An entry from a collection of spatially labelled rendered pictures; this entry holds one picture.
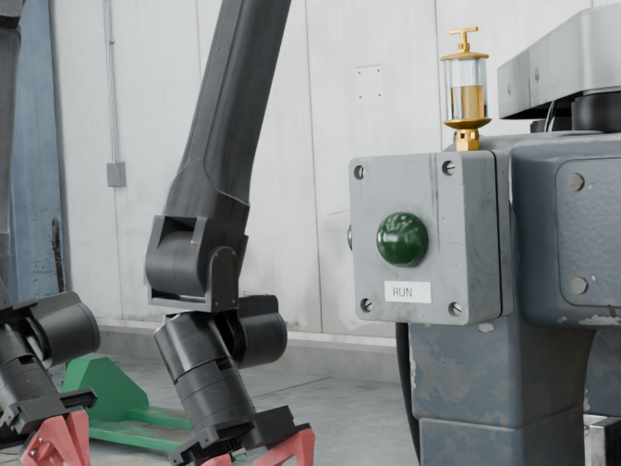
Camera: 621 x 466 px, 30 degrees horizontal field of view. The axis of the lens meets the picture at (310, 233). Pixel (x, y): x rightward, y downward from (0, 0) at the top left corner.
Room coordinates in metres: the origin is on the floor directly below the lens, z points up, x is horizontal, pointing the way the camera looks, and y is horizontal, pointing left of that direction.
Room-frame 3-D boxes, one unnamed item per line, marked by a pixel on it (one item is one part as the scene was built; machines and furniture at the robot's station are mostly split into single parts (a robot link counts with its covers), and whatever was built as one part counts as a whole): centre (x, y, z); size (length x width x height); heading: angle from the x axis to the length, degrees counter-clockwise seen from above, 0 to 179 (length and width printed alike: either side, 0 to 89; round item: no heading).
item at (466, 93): (0.69, -0.10, 1.37); 0.03 x 0.02 x 0.03; 49
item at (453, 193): (0.63, -0.07, 1.28); 0.08 x 0.05 x 0.09; 49
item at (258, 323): (1.06, 0.09, 1.20); 0.11 x 0.09 x 0.12; 141
